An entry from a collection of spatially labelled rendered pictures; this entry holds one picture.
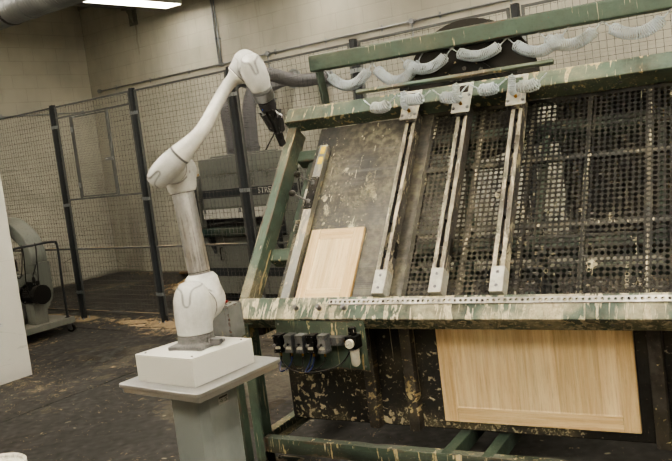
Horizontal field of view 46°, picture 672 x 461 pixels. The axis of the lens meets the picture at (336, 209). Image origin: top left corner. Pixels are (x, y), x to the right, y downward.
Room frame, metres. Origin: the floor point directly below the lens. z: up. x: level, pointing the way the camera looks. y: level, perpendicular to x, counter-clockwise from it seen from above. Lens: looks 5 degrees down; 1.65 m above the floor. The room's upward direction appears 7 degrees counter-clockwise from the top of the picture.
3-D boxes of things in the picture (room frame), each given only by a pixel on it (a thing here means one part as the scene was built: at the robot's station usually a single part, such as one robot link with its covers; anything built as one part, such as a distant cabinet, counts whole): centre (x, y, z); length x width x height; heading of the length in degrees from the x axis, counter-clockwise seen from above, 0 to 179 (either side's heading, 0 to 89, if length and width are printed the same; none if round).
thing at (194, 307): (3.38, 0.66, 1.03); 0.18 x 0.16 x 0.22; 173
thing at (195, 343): (3.35, 0.65, 0.89); 0.22 x 0.18 x 0.06; 62
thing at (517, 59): (4.52, -0.84, 1.85); 0.80 x 0.06 x 0.80; 61
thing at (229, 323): (3.88, 0.60, 0.84); 0.12 x 0.12 x 0.18; 61
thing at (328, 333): (3.72, 0.19, 0.69); 0.50 x 0.14 x 0.24; 61
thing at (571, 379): (3.54, -0.80, 0.53); 0.90 x 0.02 x 0.55; 61
